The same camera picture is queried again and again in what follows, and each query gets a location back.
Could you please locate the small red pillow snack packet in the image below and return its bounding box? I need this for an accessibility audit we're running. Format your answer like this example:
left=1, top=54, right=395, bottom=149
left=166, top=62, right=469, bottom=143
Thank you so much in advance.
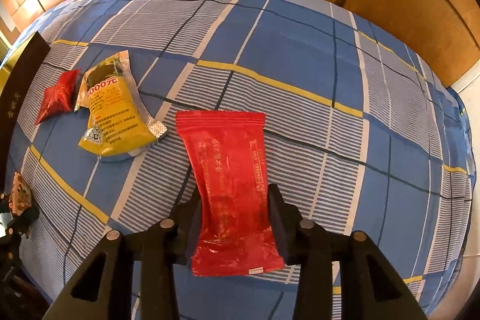
left=34, top=69, right=82, bottom=126

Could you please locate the clear nut snack packet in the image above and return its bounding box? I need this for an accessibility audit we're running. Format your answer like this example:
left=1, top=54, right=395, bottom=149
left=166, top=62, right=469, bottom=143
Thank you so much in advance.
left=8, top=172, right=34, bottom=214

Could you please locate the yellow snack packet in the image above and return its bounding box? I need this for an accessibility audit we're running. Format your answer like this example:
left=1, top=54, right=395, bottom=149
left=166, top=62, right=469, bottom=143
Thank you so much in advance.
left=74, top=50, right=168, bottom=157

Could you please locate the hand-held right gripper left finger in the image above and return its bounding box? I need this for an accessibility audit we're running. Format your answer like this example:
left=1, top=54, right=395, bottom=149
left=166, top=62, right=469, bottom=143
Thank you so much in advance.
left=43, top=189, right=203, bottom=320

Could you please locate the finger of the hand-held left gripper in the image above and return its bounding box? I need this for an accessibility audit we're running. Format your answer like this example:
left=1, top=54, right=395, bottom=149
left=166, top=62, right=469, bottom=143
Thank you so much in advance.
left=7, top=205, right=40, bottom=238

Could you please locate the blue plaid bed sheet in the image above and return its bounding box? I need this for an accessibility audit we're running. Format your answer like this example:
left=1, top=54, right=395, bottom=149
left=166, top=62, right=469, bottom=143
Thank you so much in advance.
left=5, top=0, right=471, bottom=320

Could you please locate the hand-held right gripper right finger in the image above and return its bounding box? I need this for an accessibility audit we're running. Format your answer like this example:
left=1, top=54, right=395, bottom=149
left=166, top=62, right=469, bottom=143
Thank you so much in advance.
left=267, top=184, right=428, bottom=320

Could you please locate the dark box with gold interior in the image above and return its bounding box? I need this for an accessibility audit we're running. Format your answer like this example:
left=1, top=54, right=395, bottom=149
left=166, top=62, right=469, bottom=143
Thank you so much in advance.
left=0, top=32, right=51, bottom=156

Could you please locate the large red snack packet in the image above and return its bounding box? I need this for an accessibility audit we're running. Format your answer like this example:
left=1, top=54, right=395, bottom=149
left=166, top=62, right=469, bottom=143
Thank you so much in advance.
left=175, top=110, right=285, bottom=277

